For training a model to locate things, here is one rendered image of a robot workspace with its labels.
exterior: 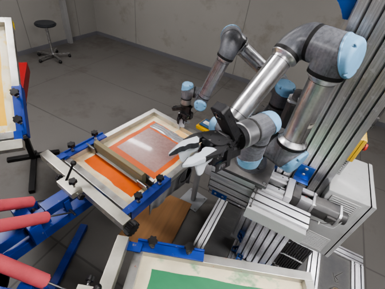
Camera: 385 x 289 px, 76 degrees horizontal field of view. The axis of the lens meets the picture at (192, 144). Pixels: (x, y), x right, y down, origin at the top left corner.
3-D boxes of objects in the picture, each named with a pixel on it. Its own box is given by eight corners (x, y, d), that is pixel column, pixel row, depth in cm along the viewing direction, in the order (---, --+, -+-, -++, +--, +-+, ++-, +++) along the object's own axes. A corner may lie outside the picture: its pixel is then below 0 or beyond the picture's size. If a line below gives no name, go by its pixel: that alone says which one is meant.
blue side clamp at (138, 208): (164, 182, 145) (164, 174, 141) (171, 186, 143) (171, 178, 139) (125, 214, 125) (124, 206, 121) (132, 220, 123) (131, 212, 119)
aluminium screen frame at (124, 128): (153, 112, 198) (153, 108, 195) (213, 145, 175) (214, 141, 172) (61, 161, 146) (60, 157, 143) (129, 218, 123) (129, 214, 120)
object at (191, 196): (191, 187, 265) (203, 113, 204) (207, 199, 256) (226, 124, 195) (177, 200, 251) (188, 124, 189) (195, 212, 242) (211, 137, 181)
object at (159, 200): (183, 176, 197) (187, 143, 174) (191, 182, 193) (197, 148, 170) (141, 214, 166) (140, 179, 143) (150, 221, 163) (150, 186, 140)
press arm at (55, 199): (74, 188, 128) (72, 182, 124) (81, 195, 125) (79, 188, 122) (41, 210, 116) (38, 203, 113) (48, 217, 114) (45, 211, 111)
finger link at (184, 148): (169, 171, 59) (203, 160, 63) (169, 151, 56) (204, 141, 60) (164, 163, 62) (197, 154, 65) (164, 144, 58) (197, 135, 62)
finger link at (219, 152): (211, 165, 55) (232, 148, 60) (211, 159, 54) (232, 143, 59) (194, 156, 57) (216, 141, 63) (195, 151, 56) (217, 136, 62)
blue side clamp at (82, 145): (103, 139, 167) (102, 131, 163) (107, 143, 165) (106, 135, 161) (61, 161, 147) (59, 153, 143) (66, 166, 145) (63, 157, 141)
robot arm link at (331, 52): (274, 149, 113) (331, 22, 78) (302, 170, 104) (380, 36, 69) (258, 159, 106) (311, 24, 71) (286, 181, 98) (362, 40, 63)
